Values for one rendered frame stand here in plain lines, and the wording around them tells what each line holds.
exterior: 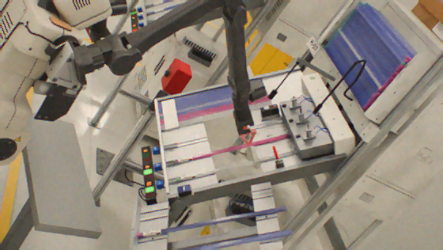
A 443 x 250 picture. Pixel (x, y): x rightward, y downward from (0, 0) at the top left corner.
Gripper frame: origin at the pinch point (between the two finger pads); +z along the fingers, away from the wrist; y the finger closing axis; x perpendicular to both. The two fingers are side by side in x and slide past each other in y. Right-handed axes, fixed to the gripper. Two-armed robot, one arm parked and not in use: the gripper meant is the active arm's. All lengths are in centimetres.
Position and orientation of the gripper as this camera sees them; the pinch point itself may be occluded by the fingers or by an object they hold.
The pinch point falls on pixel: (247, 135)
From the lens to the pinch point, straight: 225.4
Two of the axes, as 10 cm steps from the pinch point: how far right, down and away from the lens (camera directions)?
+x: -9.7, 2.3, -0.2
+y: -1.5, -5.9, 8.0
